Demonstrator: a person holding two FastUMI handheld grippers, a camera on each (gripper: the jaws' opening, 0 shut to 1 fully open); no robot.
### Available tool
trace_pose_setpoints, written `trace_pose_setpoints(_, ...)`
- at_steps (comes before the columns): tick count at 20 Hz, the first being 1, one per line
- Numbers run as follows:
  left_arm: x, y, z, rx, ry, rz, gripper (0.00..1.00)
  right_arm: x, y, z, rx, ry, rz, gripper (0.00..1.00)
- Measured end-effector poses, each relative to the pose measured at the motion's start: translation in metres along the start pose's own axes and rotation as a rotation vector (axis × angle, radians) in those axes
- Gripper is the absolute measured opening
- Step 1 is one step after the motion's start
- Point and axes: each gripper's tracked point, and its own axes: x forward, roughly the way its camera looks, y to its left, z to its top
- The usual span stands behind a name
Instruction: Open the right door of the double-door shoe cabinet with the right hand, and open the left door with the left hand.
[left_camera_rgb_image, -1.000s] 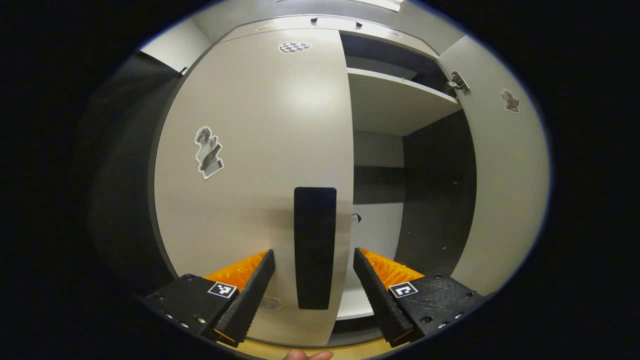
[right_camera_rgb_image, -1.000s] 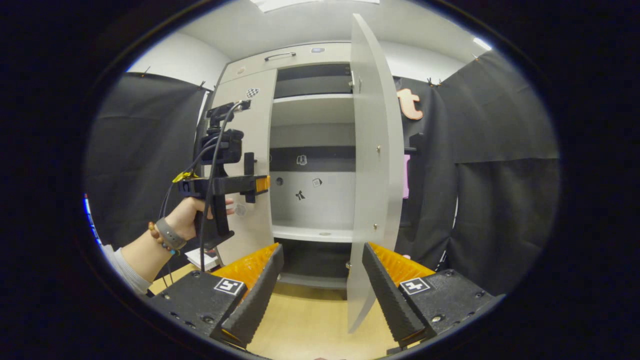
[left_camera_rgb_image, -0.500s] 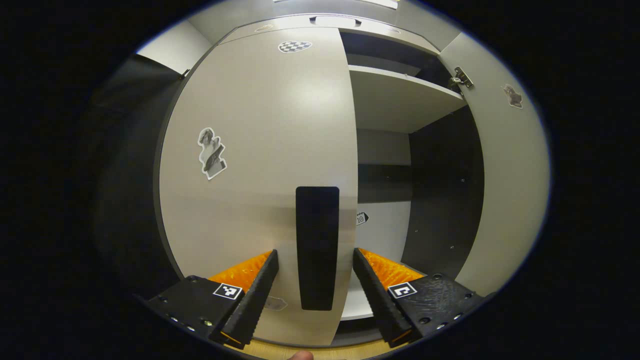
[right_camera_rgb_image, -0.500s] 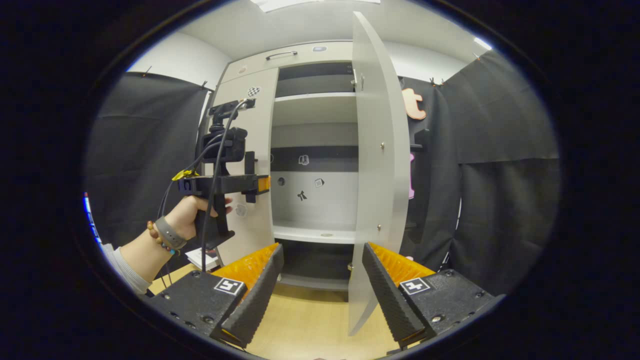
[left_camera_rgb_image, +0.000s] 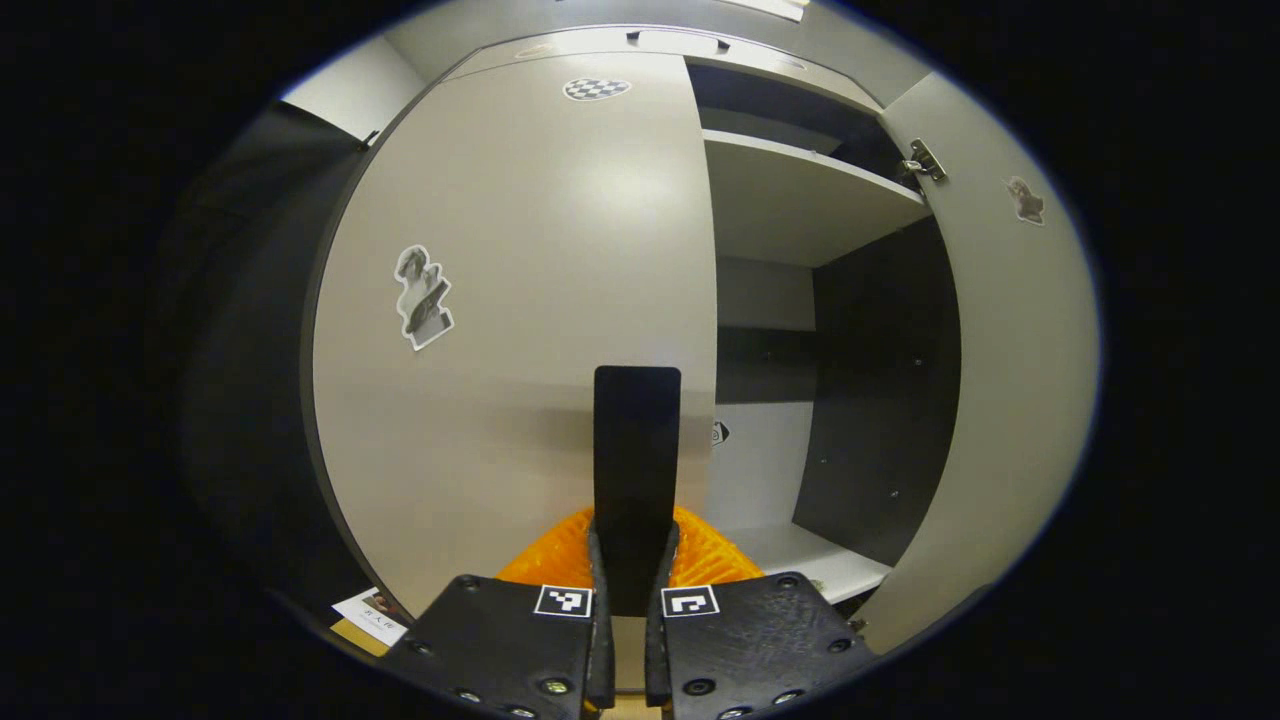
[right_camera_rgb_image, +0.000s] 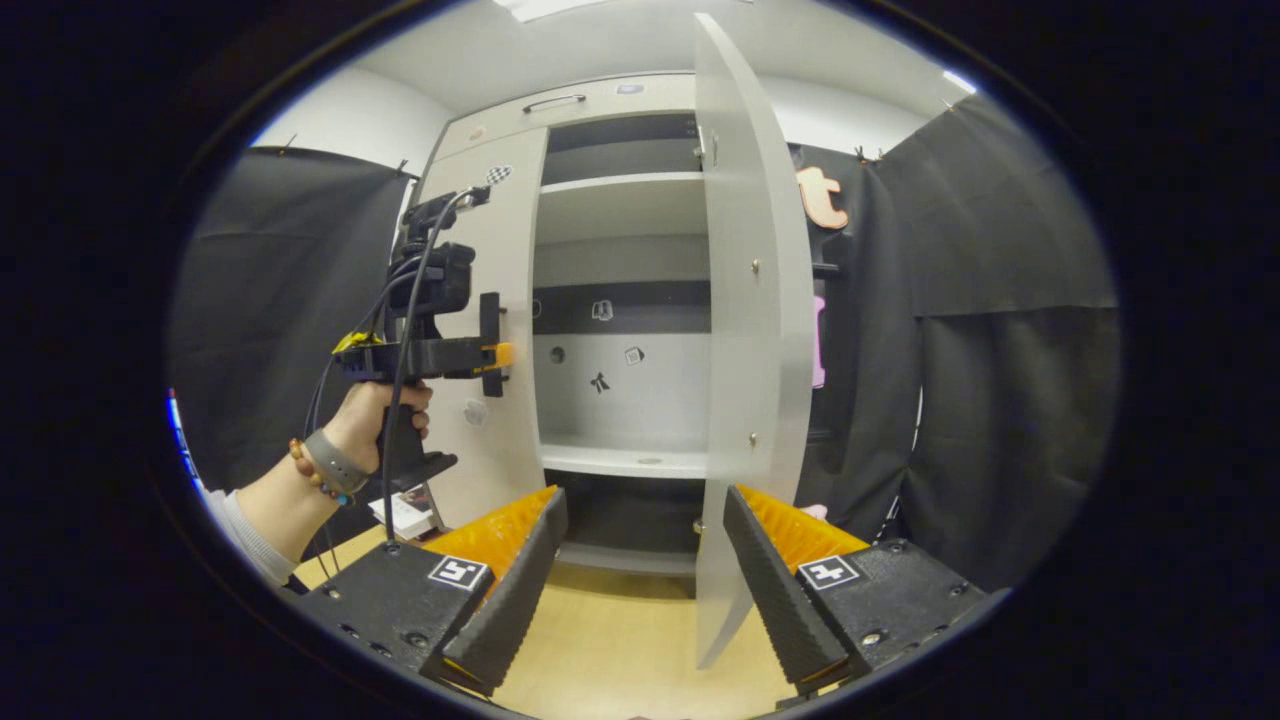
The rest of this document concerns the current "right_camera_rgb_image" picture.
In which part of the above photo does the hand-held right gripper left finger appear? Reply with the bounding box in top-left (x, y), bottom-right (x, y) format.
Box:
top-left (295, 485), bottom-right (570, 699)

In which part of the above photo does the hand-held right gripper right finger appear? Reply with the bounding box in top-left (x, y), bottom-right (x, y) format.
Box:
top-left (722, 485), bottom-right (991, 701)

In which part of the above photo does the beige cabinet door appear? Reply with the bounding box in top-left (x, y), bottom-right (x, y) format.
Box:
top-left (415, 128), bottom-right (549, 531)
top-left (693, 12), bottom-right (816, 669)

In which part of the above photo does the beige double-door shoe cabinet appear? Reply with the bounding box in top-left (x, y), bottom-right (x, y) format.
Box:
top-left (410, 72), bottom-right (816, 583)

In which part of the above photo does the white cabinet shelf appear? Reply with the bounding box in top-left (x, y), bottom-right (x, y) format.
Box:
top-left (537, 435), bottom-right (710, 480)
top-left (538, 172), bottom-right (710, 244)

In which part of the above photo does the white booklet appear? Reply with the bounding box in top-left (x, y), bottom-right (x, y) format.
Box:
top-left (367, 485), bottom-right (439, 542)

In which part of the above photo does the black backdrop cloth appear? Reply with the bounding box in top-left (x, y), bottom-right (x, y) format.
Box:
top-left (790, 92), bottom-right (1121, 593)
top-left (168, 145), bottom-right (421, 521)

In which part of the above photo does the grey wristband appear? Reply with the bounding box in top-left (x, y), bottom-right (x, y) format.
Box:
top-left (304, 429), bottom-right (370, 497)

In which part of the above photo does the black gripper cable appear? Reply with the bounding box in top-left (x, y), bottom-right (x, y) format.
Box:
top-left (303, 188), bottom-right (473, 583)

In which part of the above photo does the beaded bracelet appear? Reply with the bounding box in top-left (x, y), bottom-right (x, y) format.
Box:
top-left (289, 437), bottom-right (354, 507)

